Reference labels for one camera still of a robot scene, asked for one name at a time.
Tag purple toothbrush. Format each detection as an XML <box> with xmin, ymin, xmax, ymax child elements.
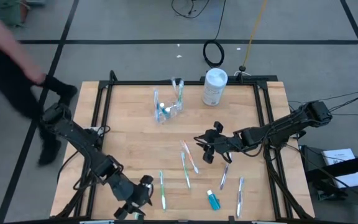
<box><xmin>218</xmin><ymin>162</ymin><xmax>231</xmax><ymax>191</ymax></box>

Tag white paper booklet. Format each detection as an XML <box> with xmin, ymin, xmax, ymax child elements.
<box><xmin>321</xmin><ymin>147</ymin><xmax>358</xmax><ymax>189</ymax></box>

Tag green bag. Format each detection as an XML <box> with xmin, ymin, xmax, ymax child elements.
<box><xmin>0</xmin><ymin>0</ymin><xmax>30</xmax><ymax>27</ymax></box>

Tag black floor cable loop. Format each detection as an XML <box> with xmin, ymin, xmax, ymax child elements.
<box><xmin>170</xmin><ymin>0</ymin><xmax>213</xmax><ymax>19</ymax></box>

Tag white wipes canister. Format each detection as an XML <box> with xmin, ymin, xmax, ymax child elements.
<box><xmin>201</xmin><ymin>67</ymin><xmax>229</xmax><ymax>106</ymax></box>

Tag black coiled hanging cable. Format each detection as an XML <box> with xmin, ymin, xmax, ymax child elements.
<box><xmin>202</xmin><ymin>0</ymin><xmax>228</xmax><ymax>68</ymax></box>

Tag black arm base cable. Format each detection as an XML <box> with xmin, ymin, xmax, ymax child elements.
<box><xmin>56</xmin><ymin>144</ymin><xmax>88</xmax><ymax>187</ymax></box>

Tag yellow hanging cable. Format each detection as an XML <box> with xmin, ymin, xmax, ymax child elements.
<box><xmin>242</xmin><ymin>0</ymin><xmax>269</xmax><ymax>68</ymax></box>

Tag white toothbrush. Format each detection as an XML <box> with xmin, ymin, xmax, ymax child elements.
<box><xmin>236</xmin><ymin>176</ymin><xmax>245</xmax><ymax>218</ymax></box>

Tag clear acrylic organizer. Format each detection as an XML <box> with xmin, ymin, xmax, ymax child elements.
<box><xmin>152</xmin><ymin>88</ymin><xmax>185</xmax><ymax>124</ymax></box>

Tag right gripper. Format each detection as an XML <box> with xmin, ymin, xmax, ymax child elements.
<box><xmin>194</xmin><ymin>121</ymin><xmax>237</xmax><ymax>163</ymax></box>

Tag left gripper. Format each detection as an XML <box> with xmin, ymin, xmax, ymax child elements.
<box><xmin>113</xmin><ymin>175</ymin><xmax>154</xmax><ymax>220</ymax></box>

